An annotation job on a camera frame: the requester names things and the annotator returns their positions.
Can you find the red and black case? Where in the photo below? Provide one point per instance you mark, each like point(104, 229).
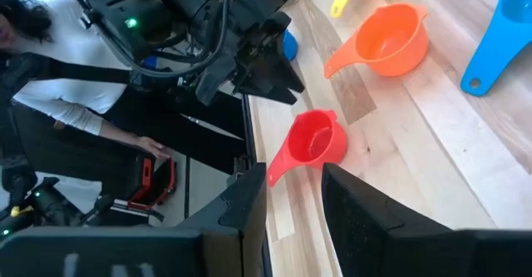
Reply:
point(145, 177)

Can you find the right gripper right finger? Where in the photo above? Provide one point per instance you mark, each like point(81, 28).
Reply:
point(374, 248)

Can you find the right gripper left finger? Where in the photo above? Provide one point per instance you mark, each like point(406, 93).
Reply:
point(232, 248)

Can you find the person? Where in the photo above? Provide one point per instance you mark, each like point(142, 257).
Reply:
point(83, 31)

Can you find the orange measuring cup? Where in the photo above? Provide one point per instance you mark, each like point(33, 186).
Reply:
point(390, 40)

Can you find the light blue measuring cup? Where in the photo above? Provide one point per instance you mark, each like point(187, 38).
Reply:
point(498, 40)

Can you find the red measuring cup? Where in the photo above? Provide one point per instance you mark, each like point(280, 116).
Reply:
point(316, 139)

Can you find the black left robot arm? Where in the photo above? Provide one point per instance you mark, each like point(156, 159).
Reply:
point(166, 11)

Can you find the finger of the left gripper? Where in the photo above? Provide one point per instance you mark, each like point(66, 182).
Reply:
point(287, 77)
point(270, 94)

